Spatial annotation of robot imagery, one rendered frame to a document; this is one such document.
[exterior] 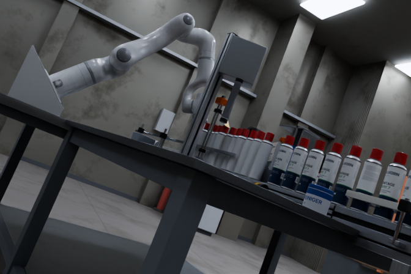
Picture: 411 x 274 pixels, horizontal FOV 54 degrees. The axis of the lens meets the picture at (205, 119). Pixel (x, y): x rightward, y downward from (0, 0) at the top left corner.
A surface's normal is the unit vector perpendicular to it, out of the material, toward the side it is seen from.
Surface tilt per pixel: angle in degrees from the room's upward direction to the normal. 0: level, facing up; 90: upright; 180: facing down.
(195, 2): 90
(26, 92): 90
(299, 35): 90
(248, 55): 90
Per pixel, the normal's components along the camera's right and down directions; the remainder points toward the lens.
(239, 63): 0.01, -0.16
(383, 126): 0.38, 0.00
